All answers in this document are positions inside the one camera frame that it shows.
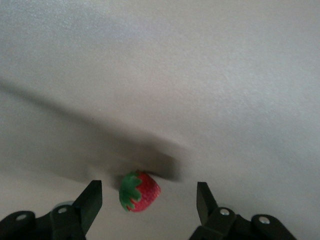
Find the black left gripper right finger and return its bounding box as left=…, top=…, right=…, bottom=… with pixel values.
left=188, top=181, right=297, bottom=240

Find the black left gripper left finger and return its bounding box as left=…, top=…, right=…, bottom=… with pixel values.
left=0, top=180, right=103, bottom=240

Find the red strawberry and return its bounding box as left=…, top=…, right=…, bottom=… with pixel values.
left=118, top=170, right=162, bottom=214

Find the brown table cloth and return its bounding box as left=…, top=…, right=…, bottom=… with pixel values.
left=0, top=0, right=320, bottom=240

